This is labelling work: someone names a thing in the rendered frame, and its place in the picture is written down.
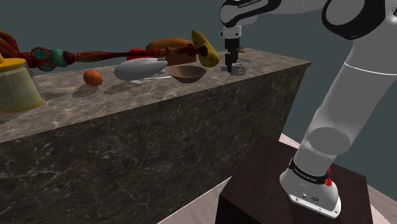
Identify spotted yellow banana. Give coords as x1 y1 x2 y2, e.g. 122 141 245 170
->
191 29 221 68

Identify grey metal kitchen tool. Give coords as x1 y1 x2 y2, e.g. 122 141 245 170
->
220 57 253 76

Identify brown bowl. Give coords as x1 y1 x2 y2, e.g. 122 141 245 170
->
167 64 207 84

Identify brown bread loaf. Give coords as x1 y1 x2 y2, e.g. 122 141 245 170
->
145 37 198 66

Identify grey toy airship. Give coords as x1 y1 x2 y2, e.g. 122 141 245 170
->
113 57 169 85

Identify red tomato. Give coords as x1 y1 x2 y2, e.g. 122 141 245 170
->
126 47 152 62

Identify red long-limbed toy figure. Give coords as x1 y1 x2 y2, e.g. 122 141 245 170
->
0 29 209 73

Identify dark robot stand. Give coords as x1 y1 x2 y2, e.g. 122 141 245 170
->
214 134 375 224

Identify orange egg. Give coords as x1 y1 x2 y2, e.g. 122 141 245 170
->
82 69 104 87

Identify yellow translucent container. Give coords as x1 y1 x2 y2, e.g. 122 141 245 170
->
0 53 45 113

